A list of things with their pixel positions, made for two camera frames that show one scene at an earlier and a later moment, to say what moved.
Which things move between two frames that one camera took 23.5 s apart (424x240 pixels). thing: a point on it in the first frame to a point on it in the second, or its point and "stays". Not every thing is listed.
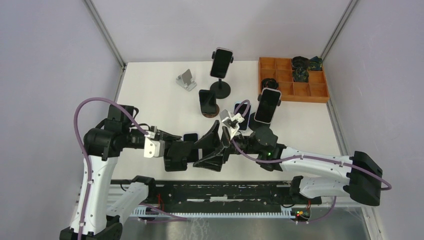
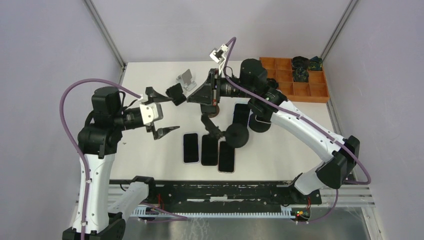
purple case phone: [193, 156] stays
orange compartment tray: [315, 90] stays
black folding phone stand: [176, 154] to [175, 92]
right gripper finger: [211, 140] to [208, 85]
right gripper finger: [215, 161] to [203, 95]
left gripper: [164, 135] to [154, 96]
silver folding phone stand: [185, 80] stays
